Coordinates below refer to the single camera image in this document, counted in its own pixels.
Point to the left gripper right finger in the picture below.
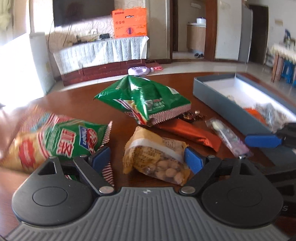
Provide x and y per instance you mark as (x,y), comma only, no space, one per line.
(206,169)

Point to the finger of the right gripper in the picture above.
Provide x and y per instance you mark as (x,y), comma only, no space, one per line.
(263,141)

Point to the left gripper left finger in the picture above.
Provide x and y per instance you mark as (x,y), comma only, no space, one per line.
(88,169)

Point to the clear sunflower seed bag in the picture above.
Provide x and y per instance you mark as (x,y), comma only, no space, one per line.
(274,118)

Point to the yellow peanut bag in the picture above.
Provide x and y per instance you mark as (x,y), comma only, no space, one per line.
(154,156)

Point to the green red chip bag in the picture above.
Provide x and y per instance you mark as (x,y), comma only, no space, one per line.
(44,134)

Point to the green chip bag striped edge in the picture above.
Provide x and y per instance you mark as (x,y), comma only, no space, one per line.
(147,101)

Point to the orange snack packet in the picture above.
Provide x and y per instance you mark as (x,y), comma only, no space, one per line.
(256,115)

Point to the clear purple candy packet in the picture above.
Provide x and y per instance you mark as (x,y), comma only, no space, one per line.
(229,138)

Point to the red-brown foil snack bar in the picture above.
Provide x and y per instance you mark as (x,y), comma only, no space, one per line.
(190,132)

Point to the dark wrapped candy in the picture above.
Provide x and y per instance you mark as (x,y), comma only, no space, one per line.
(191,117)

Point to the grey shallow box tray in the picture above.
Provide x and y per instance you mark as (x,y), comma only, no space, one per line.
(230,94)

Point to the blue plastic stool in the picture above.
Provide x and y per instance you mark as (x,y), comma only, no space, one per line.
(288,71)

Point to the dining table with lace cloth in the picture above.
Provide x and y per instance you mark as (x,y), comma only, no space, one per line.
(280,53)

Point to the purple detergent bottle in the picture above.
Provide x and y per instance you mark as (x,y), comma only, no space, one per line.
(140,71)

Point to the tv cabinet with white cloth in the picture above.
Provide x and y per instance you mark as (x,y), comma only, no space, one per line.
(100,59)

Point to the pair of slippers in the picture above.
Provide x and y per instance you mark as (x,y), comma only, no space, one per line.
(198,55)

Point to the white chest freezer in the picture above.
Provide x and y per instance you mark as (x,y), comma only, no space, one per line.
(26,72)

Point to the wooden kitchen cabinet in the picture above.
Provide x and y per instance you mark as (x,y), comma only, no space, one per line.
(196,35)

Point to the orange cardboard box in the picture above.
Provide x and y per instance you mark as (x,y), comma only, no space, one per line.
(130,22)

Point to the black wall television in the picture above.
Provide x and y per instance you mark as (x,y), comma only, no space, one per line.
(67,12)

